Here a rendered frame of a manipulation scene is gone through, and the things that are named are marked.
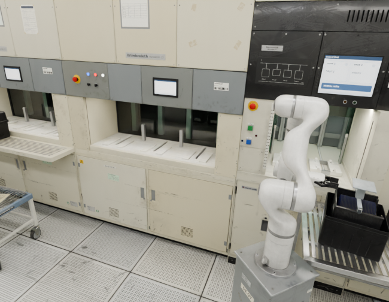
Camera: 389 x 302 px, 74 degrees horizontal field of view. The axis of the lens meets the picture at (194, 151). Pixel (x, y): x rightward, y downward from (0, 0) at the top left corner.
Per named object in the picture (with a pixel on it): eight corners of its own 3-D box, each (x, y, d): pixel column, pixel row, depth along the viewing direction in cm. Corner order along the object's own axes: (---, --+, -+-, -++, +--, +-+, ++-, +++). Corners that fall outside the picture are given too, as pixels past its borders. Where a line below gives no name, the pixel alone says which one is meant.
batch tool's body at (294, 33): (225, 266, 218) (253, 0, 146) (245, 207, 301) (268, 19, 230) (342, 301, 191) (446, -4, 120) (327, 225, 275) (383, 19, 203)
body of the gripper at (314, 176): (301, 178, 149) (323, 183, 145) (299, 185, 141) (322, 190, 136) (304, 166, 147) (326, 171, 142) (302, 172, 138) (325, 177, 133)
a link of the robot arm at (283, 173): (301, 138, 124) (290, 190, 138) (305, 127, 136) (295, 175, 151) (281, 135, 128) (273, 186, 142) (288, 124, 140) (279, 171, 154)
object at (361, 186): (327, 217, 157) (340, 170, 145) (367, 229, 148) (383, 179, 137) (325, 241, 137) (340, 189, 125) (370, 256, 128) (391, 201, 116)
